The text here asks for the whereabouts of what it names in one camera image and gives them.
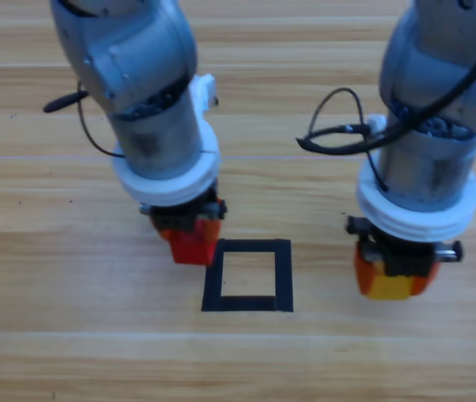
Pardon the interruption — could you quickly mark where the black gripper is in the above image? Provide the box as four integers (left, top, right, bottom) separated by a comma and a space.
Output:
139, 179, 227, 267
344, 215, 464, 297

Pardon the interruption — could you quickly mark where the yellow wooden cube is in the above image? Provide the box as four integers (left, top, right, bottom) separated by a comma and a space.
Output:
365, 274, 415, 302

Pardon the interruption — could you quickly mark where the red wooden cube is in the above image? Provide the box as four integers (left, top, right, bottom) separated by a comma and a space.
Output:
168, 230, 217, 266

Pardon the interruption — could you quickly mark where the black tape square outline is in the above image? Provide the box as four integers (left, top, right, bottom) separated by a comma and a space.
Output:
200, 238, 295, 313

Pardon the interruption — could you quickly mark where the thin black arm wire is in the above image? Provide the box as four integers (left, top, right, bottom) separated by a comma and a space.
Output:
75, 81, 128, 159
308, 86, 391, 194

